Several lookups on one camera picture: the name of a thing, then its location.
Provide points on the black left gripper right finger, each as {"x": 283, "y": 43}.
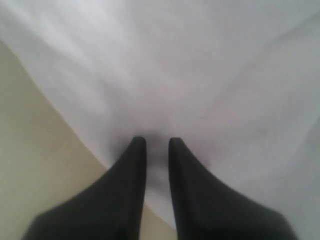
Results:
{"x": 207, "y": 209}

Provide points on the white t-shirt red lettering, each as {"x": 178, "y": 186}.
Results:
{"x": 237, "y": 80}

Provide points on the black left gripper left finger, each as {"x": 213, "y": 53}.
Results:
{"x": 109, "y": 209}

